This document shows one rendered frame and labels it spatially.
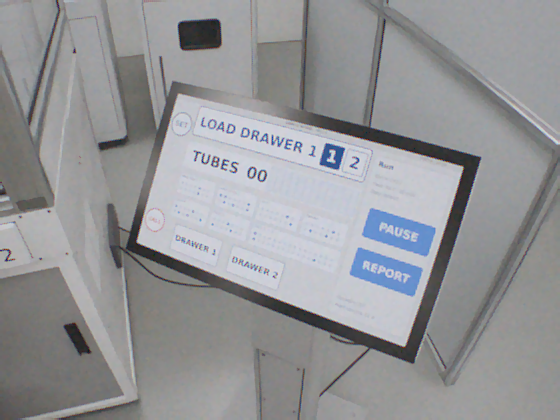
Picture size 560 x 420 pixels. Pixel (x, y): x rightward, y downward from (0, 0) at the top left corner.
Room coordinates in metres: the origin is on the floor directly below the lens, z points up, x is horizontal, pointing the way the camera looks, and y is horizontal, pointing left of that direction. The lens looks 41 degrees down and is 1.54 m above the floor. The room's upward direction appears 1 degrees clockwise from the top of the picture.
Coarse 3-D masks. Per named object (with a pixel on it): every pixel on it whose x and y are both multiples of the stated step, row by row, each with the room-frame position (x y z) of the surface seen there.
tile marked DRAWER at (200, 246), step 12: (180, 228) 0.54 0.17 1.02; (192, 228) 0.54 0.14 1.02; (180, 240) 0.53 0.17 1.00; (192, 240) 0.52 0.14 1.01; (204, 240) 0.52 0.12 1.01; (216, 240) 0.51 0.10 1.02; (180, 252) 0.51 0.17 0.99; (192, 252) 0.51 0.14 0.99; (204, 252) 0.50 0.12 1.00; (216, 252) 0.50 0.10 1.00; (216, 264) 0.49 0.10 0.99
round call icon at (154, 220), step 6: (150, 210) 0.58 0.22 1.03; (156, 210) 0.57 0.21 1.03; (162, 210) 0.57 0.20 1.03; (144, 216) 0.57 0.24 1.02; (150, 216) 0.57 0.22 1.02; (156, 216) 0.57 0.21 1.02; (162, 216) 0.56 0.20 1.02; (144, 222) 0.56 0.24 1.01; (150, 222) 0.56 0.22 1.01; (156, 222) 0.56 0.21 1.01; (162, 222) 0.56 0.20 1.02; (144, 228) 0.56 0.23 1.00; (150, 228) 0.55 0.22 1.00; (156, 228) 0.55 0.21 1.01; (162, 228) 0.55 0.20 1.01
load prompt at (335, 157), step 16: (208, 112) 0.66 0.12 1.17; (224, 112) 0.65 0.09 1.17; (208, 128) 0.64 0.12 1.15; (224, 128) 0.63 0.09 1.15; (240, 128) 0.63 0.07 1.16; (256, 128) 0.62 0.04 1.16; (272, 128) 0.61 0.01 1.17; (288, 128) 0.60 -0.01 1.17; (240, 144) 0.61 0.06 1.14; (256, 144) 0.60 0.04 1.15; (272, 144) 0.59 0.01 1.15; (288, 144) 0.59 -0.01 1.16; (304, 144) 0.58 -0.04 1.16; (320, 144) 0.57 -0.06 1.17; (336, 144) 0.57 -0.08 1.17; (352, 144) 0.56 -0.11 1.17; (288, 160) 0.57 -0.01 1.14; (304, 160) 0.56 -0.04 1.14; (320, 160) 0.56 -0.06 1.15; (336, 160) 0.55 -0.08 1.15; (352, 160) 0.55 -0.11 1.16; (368, 160) 0.54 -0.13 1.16; (352, 176) 0.53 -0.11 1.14
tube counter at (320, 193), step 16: (256, 160) 0.58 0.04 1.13; (256, 176) 0.57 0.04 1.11; (272, 176) 0.56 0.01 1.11; (288, 176) 0.55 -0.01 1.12; (304, 176) 0.55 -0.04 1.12; (272, 192) 0.54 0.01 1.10; (288, 192) 0.54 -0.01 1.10; (304, 192) 0.53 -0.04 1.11; (320, 192) 0.53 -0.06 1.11; (336, 192) 0.52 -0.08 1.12; (352, 192) 0.51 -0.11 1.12; (320, 208) 0.51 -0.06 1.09; (336, 208) 0.50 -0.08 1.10; (352, 208) 0.50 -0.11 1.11
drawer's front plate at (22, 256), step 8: (8, 224) 0.63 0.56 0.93; (0, 232) 0.61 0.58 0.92; (8, 232) 0.62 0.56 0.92; (16, 232) 0.63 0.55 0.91; (0, 240) 0.61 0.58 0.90; (8, 240) 0.62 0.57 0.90; (16, 240) 0.62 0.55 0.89; (0, 248) 0.61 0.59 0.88; (8, 248) 0.61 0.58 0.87; (16, 248) 0.62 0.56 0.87; (24, 248) 0.63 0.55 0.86; (0, 256) 0.61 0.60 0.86; (16, 256) 0.62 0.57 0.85; (24, 256) 0.62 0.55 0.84; (0, 264) 0.60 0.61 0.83; (8, 264) 0.61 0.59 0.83; (16, 264) 0.61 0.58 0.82
